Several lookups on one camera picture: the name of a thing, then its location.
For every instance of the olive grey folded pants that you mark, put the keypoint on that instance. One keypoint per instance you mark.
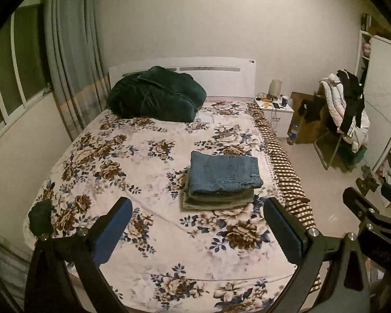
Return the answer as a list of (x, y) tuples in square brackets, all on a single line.
[(215, 201)]

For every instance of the plastic water bottle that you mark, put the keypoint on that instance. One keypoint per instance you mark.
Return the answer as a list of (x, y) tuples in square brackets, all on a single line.
[(292, 135)]

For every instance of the small dark cloth item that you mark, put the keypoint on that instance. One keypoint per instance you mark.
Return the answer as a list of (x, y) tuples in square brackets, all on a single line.
[(40, 218)]

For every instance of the white floral bed blanket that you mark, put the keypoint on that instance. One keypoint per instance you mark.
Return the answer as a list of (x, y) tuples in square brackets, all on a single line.
[(147, 160)]

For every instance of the white bed headboard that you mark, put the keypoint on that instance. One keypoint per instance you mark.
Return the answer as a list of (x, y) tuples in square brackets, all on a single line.
[(219, 76)]

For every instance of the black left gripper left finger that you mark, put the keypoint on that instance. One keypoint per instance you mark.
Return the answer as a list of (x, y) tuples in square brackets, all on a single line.
[(49, 287)]

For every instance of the brown wooden board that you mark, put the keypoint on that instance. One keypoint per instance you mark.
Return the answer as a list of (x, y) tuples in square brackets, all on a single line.
[(310, 115)]

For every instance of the wooden folding chair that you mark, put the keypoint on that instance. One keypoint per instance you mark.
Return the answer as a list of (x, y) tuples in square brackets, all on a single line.
[(331, 146)]

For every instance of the grey green window curtain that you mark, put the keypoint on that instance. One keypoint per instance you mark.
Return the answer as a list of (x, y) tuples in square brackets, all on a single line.
[(78, 75)]

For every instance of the brown checkered bed sheet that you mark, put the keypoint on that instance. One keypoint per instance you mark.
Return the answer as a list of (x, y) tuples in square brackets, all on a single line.
[(263, 271)]

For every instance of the white bedside table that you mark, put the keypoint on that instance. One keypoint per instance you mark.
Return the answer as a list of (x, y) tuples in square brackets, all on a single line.
[(279, 117)]

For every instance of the window with white frame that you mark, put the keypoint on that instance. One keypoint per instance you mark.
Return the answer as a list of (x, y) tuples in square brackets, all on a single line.
[(24, 78)]

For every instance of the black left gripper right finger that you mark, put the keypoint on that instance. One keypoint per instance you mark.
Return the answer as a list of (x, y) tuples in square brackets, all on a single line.
[(345, 287)]

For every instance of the blue denim jeans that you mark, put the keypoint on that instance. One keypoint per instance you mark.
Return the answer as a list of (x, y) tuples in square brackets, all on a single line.
[(216, 174)]

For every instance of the dark green folded duvet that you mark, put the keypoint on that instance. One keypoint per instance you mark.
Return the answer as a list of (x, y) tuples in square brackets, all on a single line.
[(158, 93)]

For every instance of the black garment on chair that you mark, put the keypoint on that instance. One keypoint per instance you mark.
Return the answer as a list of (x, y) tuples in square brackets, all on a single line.
[(353, 93)]

